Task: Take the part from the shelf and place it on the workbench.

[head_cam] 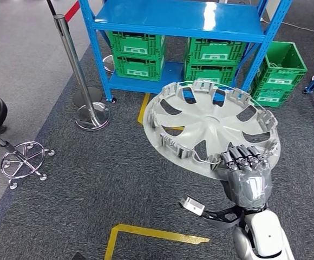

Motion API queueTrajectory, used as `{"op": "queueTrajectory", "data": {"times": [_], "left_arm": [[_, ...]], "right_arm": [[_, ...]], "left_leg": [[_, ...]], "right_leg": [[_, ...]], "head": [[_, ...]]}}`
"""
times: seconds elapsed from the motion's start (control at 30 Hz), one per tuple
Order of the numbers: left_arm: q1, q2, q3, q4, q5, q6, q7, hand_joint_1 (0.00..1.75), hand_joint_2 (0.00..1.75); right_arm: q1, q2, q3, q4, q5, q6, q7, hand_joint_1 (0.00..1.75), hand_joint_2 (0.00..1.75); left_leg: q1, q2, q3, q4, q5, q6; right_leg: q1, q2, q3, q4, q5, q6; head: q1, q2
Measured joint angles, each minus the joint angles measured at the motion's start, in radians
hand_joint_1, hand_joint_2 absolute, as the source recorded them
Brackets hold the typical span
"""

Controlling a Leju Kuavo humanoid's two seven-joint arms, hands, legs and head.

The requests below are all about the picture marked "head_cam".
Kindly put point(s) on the red barrier belt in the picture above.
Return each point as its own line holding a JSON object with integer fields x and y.
{"x": 72, "y": 11}

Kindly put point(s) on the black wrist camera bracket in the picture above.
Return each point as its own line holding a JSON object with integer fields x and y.
{"x": 222, "y": 217}

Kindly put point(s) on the chrome stanchion post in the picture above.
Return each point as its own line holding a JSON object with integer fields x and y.
{"x": 92, "y": 116}

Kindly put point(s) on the silver plastic wheel hubcap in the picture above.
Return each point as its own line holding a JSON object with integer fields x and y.
{"x": 208, "y": 122}

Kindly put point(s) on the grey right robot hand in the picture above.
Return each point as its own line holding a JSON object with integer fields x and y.
{"x": 249, "y": 183}

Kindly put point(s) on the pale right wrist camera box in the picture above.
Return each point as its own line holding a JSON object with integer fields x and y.
{"x": 192, "y": 205}

